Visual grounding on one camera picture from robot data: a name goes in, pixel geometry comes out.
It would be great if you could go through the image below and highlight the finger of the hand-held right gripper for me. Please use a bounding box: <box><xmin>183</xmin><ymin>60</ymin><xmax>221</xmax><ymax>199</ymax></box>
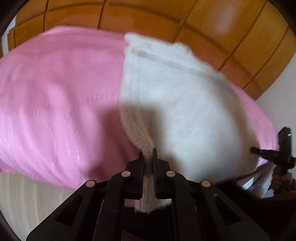
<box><xmin>251</xmin><ymin>147</ymin><xmax>279</xmax><ymax>161</ymax></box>

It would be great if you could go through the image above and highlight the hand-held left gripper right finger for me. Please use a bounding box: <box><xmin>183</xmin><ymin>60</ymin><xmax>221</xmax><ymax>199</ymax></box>
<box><xmin>153</xmin><ymin>148</ymin><xmax>271</xmax><ymax>241</ymax></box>

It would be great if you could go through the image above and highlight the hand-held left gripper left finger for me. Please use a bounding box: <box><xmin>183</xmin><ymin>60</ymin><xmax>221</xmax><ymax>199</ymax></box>
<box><xmin>26</xmin><ymin>152</ymin><xmax>145</xmax><ymax>241</ymax></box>

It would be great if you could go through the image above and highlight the white knitted sweater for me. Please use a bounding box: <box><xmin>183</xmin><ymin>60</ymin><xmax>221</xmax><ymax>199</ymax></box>
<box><xmin>118</xmin><ymin>32</ymin><xmax>260</xmax><ymax>214</ymax></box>

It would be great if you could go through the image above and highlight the person's right hand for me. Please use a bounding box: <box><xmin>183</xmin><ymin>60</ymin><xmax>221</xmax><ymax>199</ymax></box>
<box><xmin>271</xmin><ymin>172</ymin><xmax>294</xmax><ymax>194</ymax></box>

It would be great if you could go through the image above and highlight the person's striped clothing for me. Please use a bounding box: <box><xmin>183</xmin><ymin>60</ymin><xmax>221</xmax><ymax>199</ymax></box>
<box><xmin>235</xmin><ymin>162</ymin><xmax>276</xmax><ymax>198</ymax></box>

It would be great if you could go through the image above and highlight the pink dotted blanket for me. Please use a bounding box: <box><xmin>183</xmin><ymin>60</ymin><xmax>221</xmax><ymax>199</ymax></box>
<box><xmin>0</xmin><ymin>25</ymin><xmax>278</xmax><ymax>193</ymax></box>

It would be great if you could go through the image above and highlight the wooden panelled wardrobe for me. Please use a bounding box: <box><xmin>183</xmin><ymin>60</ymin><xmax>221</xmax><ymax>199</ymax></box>
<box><xmin>9</xmin><ymin>0</ymin><xmax>296</xmax><ymax>100</ymax></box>

